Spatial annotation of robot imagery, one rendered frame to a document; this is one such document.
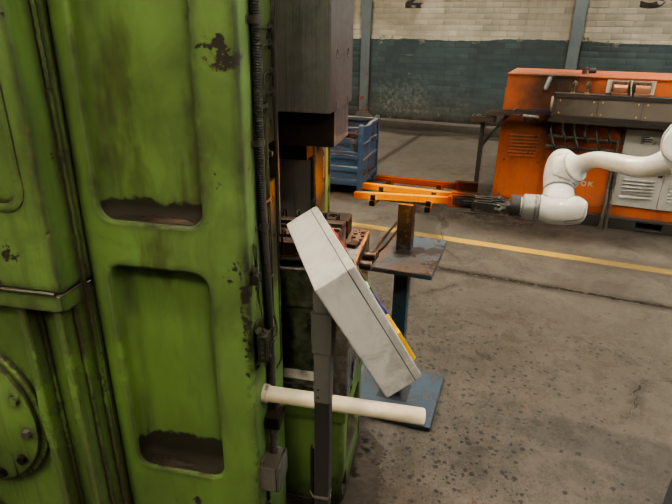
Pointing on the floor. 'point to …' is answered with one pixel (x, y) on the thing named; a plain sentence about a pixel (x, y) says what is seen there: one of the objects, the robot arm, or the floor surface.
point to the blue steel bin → (356, 153)
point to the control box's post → (323, 378)
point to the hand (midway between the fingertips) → (462, 200)
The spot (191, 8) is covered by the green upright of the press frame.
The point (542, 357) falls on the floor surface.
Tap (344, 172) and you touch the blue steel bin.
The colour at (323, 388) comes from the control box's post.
